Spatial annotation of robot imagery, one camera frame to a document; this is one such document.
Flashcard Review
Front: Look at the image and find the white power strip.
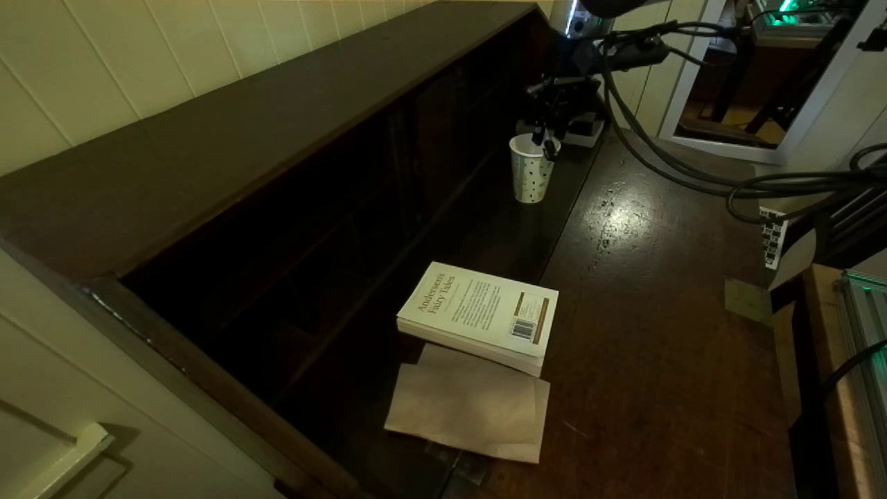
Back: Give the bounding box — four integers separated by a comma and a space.
760, 209, 788, 272

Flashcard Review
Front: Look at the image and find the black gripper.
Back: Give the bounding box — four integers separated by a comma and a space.
527, 75, 603, 139

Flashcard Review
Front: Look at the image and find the black cable bundle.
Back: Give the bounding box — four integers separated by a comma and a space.
589, 16, 887, 225

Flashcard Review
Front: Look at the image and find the brown paper sheet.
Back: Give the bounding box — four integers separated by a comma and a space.
386, 343, 549, 464

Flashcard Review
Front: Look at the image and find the white paperback book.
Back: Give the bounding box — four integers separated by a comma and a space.
395, 261, 559, 376

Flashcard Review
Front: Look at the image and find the dark wooden secretary desk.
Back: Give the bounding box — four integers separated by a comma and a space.
0, 2, 794, 499

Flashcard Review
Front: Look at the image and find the small tan sticky note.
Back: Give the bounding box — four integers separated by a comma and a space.
724, 281, 774, 324

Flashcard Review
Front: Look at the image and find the white dotted paper cup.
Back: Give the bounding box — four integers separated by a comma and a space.
510, 132, 559, 206

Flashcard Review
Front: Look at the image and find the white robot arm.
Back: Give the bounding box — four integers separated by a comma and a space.
527, 0, 667, 139

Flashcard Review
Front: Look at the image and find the light wooden side table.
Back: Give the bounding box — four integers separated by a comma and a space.
804, 265, 887, 499

